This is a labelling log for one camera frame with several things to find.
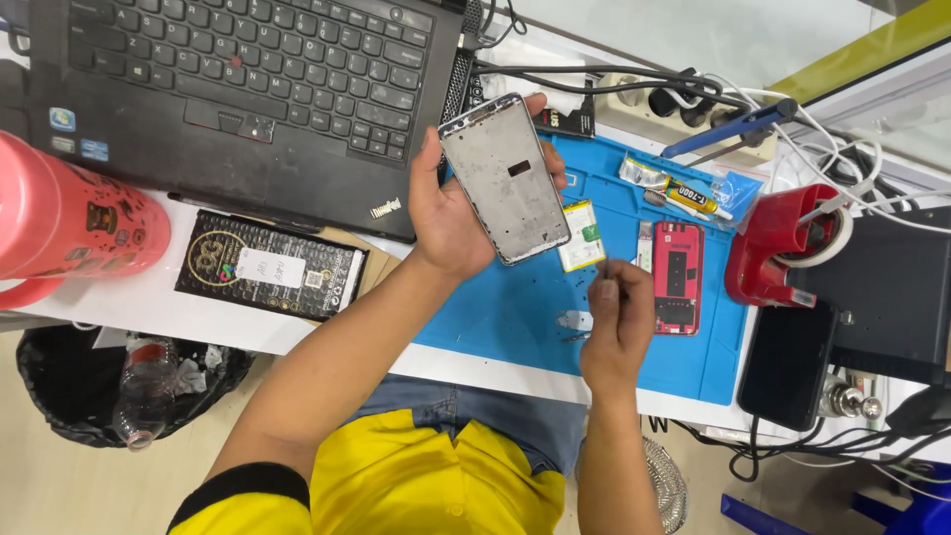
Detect silver phone frame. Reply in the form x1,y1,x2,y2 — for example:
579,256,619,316
437,92,573,267

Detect white yellow phone battery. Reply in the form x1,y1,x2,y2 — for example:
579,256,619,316
557,199,608,273

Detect black packet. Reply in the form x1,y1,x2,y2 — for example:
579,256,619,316
464,67,597,141

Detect metal mesh basket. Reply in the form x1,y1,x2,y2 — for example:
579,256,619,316
576,434,690,535

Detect white toothbrush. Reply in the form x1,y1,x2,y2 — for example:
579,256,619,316
642,189,716,222

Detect person's right hand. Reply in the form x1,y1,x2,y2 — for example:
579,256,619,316
579,259,657,406

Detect red tape dispenser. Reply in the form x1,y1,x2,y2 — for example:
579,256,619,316
724,183,855,309

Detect blue silicone repair mat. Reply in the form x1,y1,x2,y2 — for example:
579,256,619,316
412,132,750,407

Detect person's blue jeans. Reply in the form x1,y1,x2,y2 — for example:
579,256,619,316
344,373,589,478

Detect white cable bundle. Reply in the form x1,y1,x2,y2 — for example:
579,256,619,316
702,72,951,237

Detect white tissue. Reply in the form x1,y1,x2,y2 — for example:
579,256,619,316
475,36,589,117

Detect black box device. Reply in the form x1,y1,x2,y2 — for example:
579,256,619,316
786,206,951,386

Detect yellow black glue tube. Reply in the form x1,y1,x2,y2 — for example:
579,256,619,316
619,155,734,221

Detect person's yellow shirt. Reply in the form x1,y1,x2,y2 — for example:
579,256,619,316
166,407,568,535

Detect pink plastic jug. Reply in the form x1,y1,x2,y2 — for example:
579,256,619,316
0,130,172,310

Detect blue plastic stool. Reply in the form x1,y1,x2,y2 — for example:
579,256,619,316
718,481,951,535

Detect white power strip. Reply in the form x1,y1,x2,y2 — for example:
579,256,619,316
593,70,780,169

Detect black floor cables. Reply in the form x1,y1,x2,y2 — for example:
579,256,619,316
669,415,951,485

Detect black trash bag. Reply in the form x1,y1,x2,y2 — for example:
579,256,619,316
15,324,258,450

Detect clear plastic bottle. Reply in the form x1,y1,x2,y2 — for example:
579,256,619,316
112,335,180,453

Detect black box with gold print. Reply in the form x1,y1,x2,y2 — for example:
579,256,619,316
174,210,369,322

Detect person's left hand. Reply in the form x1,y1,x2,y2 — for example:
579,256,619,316
407,92,572,282

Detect black smartphone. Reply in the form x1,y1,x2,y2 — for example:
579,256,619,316
736,300,840,432

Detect clear blue plastic bag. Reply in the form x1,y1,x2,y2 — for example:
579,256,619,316
709,170,765,233

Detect black laptop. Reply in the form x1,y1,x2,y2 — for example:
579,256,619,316
28,0,468,245

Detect brown cardboard sheet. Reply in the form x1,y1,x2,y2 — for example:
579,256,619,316
312,226,403,328

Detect black mesh laptop stand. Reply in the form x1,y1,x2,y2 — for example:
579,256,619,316
438,0,485,124

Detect red phone back cover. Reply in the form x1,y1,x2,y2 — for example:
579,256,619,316
651,220,705,337

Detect white tape roll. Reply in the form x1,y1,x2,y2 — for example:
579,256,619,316
776,202,855,269

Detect blue handled tool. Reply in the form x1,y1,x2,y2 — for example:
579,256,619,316
660,97,799,161

